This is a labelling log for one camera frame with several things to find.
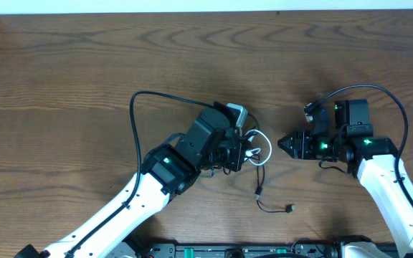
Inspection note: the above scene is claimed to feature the black usb cable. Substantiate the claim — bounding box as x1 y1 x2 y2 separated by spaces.
244 113 295 215

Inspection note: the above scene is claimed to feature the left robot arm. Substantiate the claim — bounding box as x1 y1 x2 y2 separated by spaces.
17 102 250 257

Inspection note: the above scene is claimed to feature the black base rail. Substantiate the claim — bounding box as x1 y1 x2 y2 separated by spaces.
108 236 399 258

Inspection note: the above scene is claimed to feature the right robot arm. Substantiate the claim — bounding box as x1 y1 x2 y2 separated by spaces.
277 99 413 257

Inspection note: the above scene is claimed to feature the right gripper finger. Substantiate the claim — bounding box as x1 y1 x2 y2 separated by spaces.
278 143 293 158
277 132 294 144

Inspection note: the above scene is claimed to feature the white usb cable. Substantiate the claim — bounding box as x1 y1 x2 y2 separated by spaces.
242 128 273 167

